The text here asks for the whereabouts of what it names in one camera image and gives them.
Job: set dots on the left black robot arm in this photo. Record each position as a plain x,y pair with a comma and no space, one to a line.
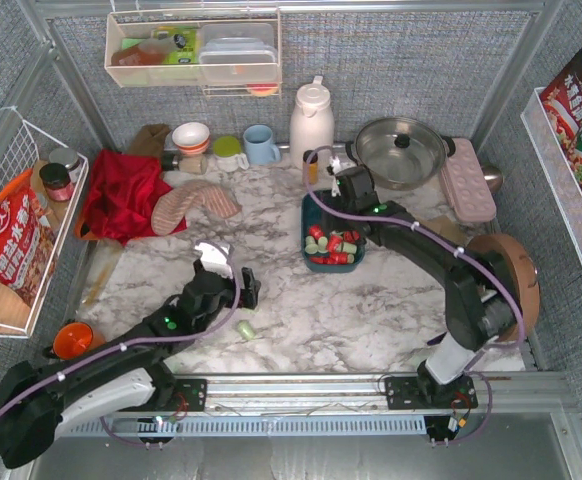
37,404

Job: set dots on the green coffee capsule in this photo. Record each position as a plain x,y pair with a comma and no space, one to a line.
349,248
311,246
245,330

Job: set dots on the left white wire basket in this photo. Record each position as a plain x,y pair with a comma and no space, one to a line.
17,320

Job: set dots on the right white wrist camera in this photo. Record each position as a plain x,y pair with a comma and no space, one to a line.
335,166

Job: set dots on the glass grain shaker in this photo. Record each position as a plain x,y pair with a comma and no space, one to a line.
196,165

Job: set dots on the red cloth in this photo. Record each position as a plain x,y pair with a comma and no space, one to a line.
122,193

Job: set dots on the silver lid glass jar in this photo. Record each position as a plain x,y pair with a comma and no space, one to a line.
68,158

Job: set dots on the orange plastic bowl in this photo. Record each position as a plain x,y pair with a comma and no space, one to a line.
76,339

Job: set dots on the right white mesh basket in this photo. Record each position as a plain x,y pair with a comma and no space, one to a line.
555,166

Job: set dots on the striped pink brown towel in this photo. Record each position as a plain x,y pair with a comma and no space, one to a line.
171,208

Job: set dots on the brown cardboard sheet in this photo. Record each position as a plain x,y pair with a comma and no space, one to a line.
448,229

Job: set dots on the pink egg tray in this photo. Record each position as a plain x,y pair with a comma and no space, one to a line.
463,183

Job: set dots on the red seasoning packet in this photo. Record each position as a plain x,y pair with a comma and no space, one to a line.
26,242

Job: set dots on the clear plastic food containers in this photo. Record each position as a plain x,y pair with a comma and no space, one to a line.
238,53

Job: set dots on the brown paper bag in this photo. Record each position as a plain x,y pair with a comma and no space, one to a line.
149,141

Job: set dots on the white thermos jug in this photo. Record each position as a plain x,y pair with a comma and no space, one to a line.
312,121

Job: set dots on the steel pot with lid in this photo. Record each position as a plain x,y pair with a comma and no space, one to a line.
400,153

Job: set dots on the light blue mug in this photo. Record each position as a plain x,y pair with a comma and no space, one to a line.
260,146

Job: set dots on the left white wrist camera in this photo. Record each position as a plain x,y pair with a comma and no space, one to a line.
215,258

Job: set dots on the orange spice bottle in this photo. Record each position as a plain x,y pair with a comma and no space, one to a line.
310,163

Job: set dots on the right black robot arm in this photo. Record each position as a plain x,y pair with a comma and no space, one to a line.
481,304

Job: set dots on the round wooden board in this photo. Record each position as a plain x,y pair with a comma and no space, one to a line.
521,269

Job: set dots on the white orange striped bowl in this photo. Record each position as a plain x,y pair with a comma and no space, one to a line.
191,138

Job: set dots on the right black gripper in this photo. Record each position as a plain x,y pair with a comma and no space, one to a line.
347,185

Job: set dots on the red lid glass jar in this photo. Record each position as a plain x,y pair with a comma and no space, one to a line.
56,182

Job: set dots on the cream wall basket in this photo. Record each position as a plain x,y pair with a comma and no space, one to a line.
134,59

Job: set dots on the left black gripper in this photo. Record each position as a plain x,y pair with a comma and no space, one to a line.
241,288

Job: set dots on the teal plastic storage basket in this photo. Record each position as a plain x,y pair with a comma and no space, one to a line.
312,214

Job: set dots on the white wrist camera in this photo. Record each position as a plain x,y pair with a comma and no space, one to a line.
335,166
215,258

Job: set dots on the green lid sugar jar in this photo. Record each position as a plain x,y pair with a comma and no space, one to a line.
229,155

